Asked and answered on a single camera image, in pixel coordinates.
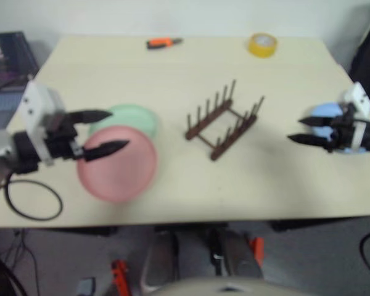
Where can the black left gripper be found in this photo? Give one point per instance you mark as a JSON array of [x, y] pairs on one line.
[[61, 138]]

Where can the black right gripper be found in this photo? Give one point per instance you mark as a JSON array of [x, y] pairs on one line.
[[343, 132]]

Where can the light blue plate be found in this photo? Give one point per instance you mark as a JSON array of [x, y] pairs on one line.
[[327, 111]]

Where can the green plate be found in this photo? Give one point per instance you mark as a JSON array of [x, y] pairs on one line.
[[132, 117]]

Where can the pink red plate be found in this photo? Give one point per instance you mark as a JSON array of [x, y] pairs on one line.
[[120, 175]]

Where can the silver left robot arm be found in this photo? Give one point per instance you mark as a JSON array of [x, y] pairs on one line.
[[24, 151]]

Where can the brown wooden dish rack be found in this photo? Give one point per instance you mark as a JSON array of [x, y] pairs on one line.
[[222, 149]]

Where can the yellow tape roll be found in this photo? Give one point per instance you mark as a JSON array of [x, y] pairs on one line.
[[259, 50]]

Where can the orange black pliers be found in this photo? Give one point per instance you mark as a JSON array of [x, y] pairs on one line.
[[160, 42]]

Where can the open laptop computer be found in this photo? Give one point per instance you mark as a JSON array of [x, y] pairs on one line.
[[6, 55]]

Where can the orange black floor tool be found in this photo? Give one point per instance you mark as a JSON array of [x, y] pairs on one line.
[[119, 277], [258, 251]]

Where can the dark grey left robot leg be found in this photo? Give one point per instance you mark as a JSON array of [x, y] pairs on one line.
[[160, 262]]

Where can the dark grey robot leg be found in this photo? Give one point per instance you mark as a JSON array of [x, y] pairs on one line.
[[160, 262], [237, 256]]

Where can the dark grey right robot leg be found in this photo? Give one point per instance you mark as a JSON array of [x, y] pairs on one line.
[[237, 256]]

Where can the small grey floor box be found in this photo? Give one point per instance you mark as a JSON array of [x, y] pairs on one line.
[[86, 287]]

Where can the silver robot torso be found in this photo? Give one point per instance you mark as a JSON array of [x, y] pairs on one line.
[[222, 288]]

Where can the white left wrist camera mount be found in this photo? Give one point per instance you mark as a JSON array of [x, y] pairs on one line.
[[34, 105]]

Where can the black table frame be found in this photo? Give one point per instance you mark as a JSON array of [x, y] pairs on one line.
[[80, 230]]

